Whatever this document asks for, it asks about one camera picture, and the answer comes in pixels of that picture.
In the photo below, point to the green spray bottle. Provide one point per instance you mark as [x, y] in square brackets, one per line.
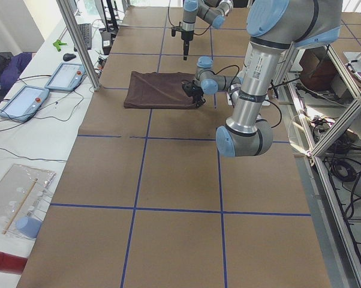
[58, 45]

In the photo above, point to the person in dark clothes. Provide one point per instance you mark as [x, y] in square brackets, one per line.
[11, 67]

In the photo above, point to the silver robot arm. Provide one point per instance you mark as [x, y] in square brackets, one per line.
[273, 27]
[212, 12]

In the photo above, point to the clear plastic rack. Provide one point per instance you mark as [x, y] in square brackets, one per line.
[14, 185]

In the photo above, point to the far blue teach pendant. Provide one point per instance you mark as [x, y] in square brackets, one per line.
[66, 78]

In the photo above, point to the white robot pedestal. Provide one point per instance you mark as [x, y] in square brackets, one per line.
[255, 75]

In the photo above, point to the aluminium frame post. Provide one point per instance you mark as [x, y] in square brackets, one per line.
[76, 37]

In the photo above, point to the red cylinder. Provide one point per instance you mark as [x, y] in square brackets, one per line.
[12, 264]

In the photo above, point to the blue teach pendant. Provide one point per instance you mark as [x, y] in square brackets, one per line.
[24, 105]
[66, 78]

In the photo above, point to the brown t-shirt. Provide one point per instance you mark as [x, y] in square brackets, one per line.
[158, 91]

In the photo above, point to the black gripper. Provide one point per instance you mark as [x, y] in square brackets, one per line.
[186, 35]
[195, 91]

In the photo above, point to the light blue plastic cup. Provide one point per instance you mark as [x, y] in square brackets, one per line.
[28, 226]

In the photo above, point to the black keyboard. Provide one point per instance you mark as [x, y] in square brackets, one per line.
[85, 30]

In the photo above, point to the near blue teach pendant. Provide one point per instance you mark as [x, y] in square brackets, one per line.
[24, 105]

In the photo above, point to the black computer mouse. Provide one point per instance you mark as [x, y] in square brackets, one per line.
[68, 56]

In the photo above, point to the wooden stick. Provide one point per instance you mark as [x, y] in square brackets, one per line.
[18, 208]

